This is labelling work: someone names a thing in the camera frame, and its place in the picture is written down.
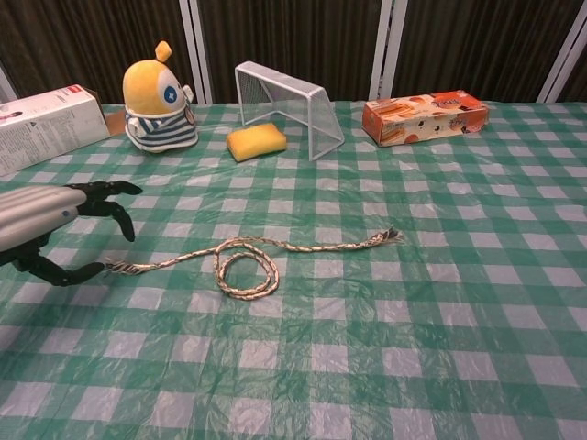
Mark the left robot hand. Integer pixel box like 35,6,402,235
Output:
0,181,143,287

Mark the green white checkered tablecloth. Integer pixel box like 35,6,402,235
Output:
0,98,587,440

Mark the white printed carton box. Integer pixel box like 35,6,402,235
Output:
0,85,112,177

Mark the yellow sponge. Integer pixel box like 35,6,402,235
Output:
226,122,288,163

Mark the yellow plush toy striped shirt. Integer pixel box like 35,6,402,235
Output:
122,40,198,154

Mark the white wire mesh goal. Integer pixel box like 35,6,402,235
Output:
234,60,344,162

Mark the orange biscuit box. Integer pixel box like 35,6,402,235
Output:
361,93,490,148

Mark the white partition frame post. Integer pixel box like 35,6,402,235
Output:
0,63,19,103
178,0,215,105
368,0,408,101
537,0,587,104

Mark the braided beige brown rope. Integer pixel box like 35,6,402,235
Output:
105,227,405,303

